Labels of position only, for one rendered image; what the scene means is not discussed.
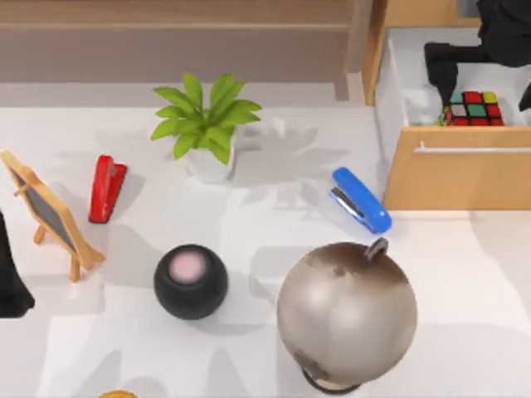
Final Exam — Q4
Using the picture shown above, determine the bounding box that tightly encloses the red stapler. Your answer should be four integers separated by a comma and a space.
87, 153, 129, 226

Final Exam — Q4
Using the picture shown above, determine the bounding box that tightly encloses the wooden framed blackboard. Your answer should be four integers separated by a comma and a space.
0, 148, 107, 284

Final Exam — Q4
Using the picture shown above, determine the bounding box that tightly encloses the blue stapler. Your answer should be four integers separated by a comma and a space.
329, 166, 393, 235

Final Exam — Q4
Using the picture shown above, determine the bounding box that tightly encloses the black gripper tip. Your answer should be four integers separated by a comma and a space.
0, 210, 37, 320

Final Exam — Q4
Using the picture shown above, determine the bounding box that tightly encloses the multicoloured puzzle cube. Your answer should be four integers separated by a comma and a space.
435, 90, 506, 128

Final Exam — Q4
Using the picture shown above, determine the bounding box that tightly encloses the long metal drawer handle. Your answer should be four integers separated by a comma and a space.
416, 141, 531, 155

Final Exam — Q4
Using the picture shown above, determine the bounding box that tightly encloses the brown wooden cupboard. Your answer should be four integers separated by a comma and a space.
0, 0, 363, 101

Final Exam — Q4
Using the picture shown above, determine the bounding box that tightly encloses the grey-brown globe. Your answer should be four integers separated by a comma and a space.
276, 236, 418, 394

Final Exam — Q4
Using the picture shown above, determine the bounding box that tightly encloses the round black speaker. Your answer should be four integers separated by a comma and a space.
153, 244, 230, 322

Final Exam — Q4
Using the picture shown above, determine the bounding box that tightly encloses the green plant in white pot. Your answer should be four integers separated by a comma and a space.
150, 72, 263, 184

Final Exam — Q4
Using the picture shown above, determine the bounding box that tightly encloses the pale wooden cabinet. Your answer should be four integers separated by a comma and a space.
362, 0, 485, 107

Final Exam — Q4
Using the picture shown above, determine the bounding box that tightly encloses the white pulled-out drawer box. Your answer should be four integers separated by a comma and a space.
374, 26, 531, 167

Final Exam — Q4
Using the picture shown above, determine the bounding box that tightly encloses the pale wooden drawer front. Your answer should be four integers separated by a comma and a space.
382, 125, 531, 211

